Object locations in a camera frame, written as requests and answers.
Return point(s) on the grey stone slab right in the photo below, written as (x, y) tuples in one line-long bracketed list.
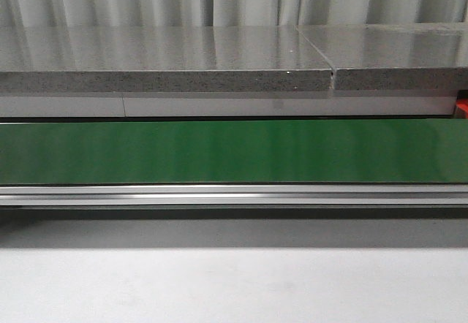
[(417, 57)]

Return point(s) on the grey stone slab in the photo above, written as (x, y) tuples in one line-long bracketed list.
[(140, 59), (417, 57)]

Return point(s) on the aluminium conveyor side rail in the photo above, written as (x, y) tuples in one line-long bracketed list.
[(236, 196)]

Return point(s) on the white base panel under slabs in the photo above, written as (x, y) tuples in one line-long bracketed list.
[(185, 104)]

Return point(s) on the green conveyor belt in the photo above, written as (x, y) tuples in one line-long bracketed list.
[(428, 150)]

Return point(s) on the grey stone slab left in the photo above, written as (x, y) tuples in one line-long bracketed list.
[(140, 59)]

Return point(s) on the red object at right edge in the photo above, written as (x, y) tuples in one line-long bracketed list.
[(461, 109)]

